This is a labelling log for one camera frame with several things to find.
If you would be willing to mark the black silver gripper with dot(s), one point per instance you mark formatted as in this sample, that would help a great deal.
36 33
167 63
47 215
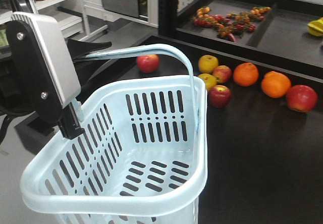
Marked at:
42 62

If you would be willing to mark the light blue plastic basket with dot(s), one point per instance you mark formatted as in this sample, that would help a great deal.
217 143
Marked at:
141 159

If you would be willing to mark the reddish apple near gripper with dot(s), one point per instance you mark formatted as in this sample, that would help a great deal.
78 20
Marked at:
148 63

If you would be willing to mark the white cabinet with oven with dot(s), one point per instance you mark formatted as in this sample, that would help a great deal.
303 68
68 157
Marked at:
140 11

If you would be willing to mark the red yellow apple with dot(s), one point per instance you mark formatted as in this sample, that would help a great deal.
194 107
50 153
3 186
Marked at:
222 73

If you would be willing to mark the reddish apple bottom left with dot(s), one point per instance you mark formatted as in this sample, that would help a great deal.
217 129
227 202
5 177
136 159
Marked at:
219 96

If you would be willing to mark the cherry tomato vine pile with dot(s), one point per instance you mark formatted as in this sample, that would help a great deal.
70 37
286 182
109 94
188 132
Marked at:
231 25

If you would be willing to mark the orange fruit centre left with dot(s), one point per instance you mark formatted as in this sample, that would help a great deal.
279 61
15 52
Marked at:
246 74

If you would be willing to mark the black wooden produce stand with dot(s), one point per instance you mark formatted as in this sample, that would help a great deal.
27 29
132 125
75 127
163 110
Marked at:
264 161

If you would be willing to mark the large orange far left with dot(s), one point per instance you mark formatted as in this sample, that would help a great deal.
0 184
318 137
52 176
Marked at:
275 84

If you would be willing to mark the big red apple left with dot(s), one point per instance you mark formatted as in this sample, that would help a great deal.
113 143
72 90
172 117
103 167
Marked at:
301 98

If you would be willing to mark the yellow starfruit bunch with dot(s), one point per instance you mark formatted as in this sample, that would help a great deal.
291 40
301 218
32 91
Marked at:
315 27

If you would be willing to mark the black shelf upright post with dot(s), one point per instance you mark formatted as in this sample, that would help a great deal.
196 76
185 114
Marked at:
167 14

